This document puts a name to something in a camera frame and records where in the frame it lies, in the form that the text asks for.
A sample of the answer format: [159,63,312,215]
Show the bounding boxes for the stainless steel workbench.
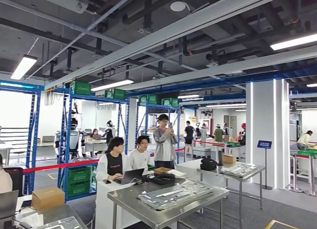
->
[107,177,230,229]
[14,203,88,229]
[197,162,266,220]

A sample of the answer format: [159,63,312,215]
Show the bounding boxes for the flat cardboard tray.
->
[154,167,173,175]

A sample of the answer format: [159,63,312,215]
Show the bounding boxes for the white paper sheets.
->
[168,169,186,178]

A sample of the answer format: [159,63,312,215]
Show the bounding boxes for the black humanoid robot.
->
[102,120,116,146]

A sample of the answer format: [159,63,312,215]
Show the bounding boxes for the black tray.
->
[141,172,177,185]

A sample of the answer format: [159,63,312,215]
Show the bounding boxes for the red barrier tape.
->
[23,158,100,174]
[193,139,226,148]

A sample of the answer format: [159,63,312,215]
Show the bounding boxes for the dark laptop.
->
[113,168,146,185]

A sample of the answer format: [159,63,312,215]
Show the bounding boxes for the black bag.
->
[200,157,218,172]

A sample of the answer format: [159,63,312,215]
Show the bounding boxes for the silver sheet metal panel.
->
[220,162,259,178]
[35,216,83,229]
[138,181,214,211]

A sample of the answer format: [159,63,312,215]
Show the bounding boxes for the white table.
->
[85,139,107,156]

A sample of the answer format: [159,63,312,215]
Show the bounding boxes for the small cardboard box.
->
[223,153,237,165]

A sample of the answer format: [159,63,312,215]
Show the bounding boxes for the round white ceiling disc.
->
[170,0,186,12]

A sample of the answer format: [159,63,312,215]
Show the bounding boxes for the white humanoid robot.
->
[54,117,88,161]

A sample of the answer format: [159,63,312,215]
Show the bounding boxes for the white square pillar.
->
[245,79,290,190]

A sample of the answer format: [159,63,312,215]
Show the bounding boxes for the blue sign on stand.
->
[257,140,273,191]

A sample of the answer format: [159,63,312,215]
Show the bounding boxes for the yellow floor marking tape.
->
[264,219,301,229]

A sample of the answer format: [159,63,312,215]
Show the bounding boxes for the black office chair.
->
[3,167,24,197]

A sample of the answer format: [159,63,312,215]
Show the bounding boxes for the grey overhead rail beam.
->
[45,0,297,90]
[118,45,317,92]

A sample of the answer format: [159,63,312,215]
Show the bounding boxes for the steel frame table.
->
[287,150,317,197]

